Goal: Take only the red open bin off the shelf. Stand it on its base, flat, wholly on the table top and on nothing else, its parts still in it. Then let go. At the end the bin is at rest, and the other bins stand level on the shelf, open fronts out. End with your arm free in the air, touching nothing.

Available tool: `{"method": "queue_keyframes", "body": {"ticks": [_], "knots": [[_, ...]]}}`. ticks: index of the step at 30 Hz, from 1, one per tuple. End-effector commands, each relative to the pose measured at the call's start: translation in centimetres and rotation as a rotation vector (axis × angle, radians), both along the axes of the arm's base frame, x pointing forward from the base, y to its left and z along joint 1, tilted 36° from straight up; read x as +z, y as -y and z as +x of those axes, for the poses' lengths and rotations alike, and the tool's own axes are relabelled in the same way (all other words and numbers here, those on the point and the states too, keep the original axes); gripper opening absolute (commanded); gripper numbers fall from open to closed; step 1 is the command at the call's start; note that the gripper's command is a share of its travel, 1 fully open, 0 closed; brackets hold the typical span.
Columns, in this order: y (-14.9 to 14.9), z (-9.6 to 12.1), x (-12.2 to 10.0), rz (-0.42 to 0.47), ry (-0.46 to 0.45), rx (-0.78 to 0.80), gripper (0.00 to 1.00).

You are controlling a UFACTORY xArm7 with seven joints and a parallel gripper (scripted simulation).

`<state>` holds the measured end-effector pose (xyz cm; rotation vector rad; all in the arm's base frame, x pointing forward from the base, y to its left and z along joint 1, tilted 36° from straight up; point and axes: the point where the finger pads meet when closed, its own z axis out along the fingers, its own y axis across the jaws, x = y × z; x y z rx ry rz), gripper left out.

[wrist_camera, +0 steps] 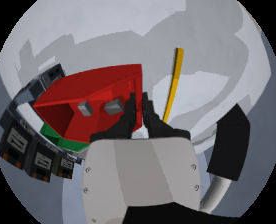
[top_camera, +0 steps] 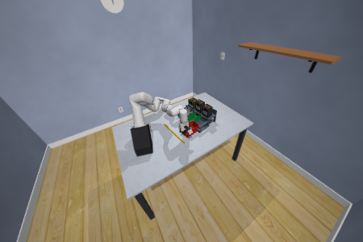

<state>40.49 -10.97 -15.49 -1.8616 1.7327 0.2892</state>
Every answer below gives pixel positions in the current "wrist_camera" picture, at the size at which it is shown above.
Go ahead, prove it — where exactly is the dark grey metal shelf rack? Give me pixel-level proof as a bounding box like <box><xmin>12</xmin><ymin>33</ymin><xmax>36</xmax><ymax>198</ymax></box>
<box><xmin>0</xmin><ymin>63</ymin><xmax>85</xmax><ymax>165</ymax></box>

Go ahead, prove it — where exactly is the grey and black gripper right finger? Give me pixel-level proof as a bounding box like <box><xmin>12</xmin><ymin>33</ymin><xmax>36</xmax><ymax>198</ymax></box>
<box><xmin>142</xmin><ymin>92</ymin><xmax>191</xmax><ymax>141</ymax></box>

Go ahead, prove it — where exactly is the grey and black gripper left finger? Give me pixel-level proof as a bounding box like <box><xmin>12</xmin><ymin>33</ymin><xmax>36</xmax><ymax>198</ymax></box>
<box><xmin>90</xmin><ymin>92</ymin><xmax>136</xmax><ymax>143</ymax></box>

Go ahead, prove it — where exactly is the red bin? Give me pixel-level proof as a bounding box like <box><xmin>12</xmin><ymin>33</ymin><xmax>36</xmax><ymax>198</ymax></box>
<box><xmin>33</xmin><ymin>64</ymin><xmax>143</xmax><ymax>143</ymax></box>

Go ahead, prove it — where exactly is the yellow bar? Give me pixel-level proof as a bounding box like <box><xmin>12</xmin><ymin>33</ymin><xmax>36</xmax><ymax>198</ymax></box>
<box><xmin>162</xmin><ymin>47</ymin><xmax>184</xmax><ymax>123</ymax></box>

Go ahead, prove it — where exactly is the grey open bin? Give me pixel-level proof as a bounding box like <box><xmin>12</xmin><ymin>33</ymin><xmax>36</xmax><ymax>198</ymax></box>
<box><xmin>59</xmin><ymin>146</ymin><xmax>89</xmax><ymax>159</ymax></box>

